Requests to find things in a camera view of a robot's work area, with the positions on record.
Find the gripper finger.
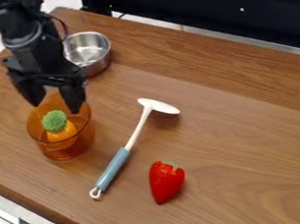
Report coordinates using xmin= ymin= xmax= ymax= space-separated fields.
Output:
xmin=58 ymin=83 xmax=90 ymax=116
xmin=10 ymin=71 xmax=50 ymax=110

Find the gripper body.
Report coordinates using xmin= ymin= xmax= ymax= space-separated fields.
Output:
xmin=0 ymin=21 xmax=89 ymax=95

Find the silver pot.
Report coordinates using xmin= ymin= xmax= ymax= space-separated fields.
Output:
xmin=59 ymin=28 xmax=115 ymax=80

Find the orange clear cup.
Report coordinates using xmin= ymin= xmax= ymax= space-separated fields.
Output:
xmin=23 ymin=87 xmax=97 ymax=165

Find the orange toy with green top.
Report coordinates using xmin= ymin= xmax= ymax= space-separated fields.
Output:
xmin=38 ymin=108 xmax=81 ymax=152

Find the red toy strawberry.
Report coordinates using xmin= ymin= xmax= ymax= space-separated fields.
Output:
xmin=146 ymin=158 xmax=191 ymax=206

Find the white spatula with blue handle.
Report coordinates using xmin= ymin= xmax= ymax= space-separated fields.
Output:
xmin=80 ymin=93 xmax=190 ymax=201

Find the black table frame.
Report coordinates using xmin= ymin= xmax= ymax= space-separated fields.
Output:
xmin=78 ymin=0 xmax=300 ymax=72

